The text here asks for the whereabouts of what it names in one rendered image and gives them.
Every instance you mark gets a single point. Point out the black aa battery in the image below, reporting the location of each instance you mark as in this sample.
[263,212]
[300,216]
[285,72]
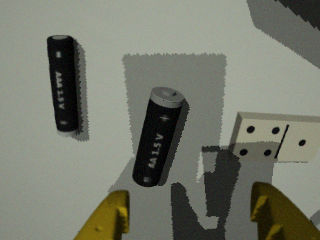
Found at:
[162,114]

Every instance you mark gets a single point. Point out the beige domino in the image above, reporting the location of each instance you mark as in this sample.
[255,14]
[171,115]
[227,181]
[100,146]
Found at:
[274,137]

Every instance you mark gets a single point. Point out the grey hex nut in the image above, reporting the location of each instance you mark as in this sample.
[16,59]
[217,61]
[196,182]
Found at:
[315,218]

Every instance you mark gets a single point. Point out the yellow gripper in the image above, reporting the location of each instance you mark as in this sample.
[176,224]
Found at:
[277,217]

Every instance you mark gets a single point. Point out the black aaa battery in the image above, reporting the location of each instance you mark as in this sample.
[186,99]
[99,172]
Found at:
[60,50]

